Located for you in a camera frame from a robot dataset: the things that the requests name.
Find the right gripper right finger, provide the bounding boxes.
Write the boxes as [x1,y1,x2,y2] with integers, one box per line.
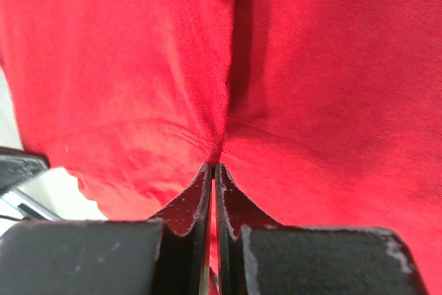
[214,164,427,294]

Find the dark red t shirt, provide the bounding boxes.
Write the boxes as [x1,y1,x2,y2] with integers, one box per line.
[1,0,441,294]

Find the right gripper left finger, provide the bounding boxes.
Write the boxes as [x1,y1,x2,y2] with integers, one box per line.
[1,164,212,294]

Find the aluminium rail frame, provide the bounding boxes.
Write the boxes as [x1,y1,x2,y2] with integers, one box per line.
[1,186,61,222]

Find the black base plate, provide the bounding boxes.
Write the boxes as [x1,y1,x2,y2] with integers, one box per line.
[0,146,50,195]

